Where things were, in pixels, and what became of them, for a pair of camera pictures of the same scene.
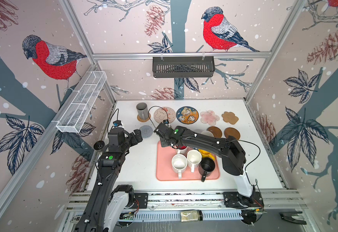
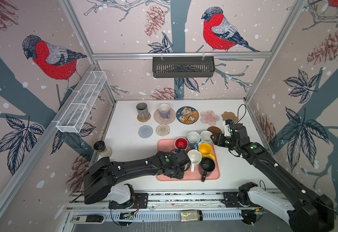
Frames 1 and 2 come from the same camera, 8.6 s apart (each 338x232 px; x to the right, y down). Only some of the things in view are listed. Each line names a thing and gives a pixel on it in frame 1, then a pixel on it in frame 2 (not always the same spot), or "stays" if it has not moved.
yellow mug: (205, 154) stays
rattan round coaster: (144, 121) stays
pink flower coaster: (209, 117) stays
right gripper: (162, 145) -> (218, 139)
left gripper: (134, 140) -> (181, 176)
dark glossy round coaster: (216, 132) stays
